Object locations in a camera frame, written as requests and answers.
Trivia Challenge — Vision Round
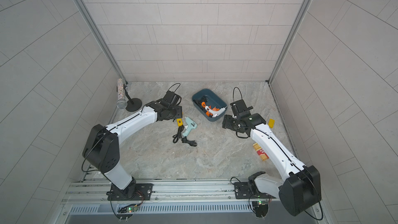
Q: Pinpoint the white hot glue gun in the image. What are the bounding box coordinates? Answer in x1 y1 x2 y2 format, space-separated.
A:
204 105 226 118

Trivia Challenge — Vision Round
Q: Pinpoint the mint green hot glue gun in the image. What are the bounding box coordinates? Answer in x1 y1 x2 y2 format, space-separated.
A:
181 117 198 147

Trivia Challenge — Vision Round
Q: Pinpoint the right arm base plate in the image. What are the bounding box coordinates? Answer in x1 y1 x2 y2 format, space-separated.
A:
233 181 275 200

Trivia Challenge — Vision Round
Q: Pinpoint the right circuit board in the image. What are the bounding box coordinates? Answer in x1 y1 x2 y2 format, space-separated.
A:
251 201 269 218

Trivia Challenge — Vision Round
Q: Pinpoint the left circuit board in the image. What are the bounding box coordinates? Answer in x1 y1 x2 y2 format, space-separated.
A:
118 204 138 222

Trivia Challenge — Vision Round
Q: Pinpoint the yellow hot glue gun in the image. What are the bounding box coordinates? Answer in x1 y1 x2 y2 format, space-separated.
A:
173 118 184 144

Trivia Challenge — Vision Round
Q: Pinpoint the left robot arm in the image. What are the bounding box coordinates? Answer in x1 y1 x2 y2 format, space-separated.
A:
83 90 182 190

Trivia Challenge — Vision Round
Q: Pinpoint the teal plastic storage box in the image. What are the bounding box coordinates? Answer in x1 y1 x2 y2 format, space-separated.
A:
192 89 228 122

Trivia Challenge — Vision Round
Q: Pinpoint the orange hot glue gun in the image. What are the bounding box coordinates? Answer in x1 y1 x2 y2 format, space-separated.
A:
200 101 224 118

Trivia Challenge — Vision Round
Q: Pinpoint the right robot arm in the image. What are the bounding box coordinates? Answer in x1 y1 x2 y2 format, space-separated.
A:
222 100 322 216

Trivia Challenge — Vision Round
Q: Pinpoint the aluminium mounting rail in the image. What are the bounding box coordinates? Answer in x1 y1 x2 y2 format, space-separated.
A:
60 178 321 205

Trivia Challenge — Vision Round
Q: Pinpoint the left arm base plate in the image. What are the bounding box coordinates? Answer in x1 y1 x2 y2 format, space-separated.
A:
106 184 153 201

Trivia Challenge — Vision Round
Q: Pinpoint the red and yellow snack box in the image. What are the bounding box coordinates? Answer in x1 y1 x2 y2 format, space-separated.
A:
253 143 269 161

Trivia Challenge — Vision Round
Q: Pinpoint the yellow sponge block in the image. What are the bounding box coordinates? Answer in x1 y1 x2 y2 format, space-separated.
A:
267 118 275 129

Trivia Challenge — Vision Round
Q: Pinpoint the circuit board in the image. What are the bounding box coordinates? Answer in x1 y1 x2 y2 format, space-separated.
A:
118 204 138 222
251 201 269 218

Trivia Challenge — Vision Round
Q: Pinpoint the speckled roller on black stand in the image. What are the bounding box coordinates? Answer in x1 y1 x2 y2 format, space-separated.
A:
117 78 142 112

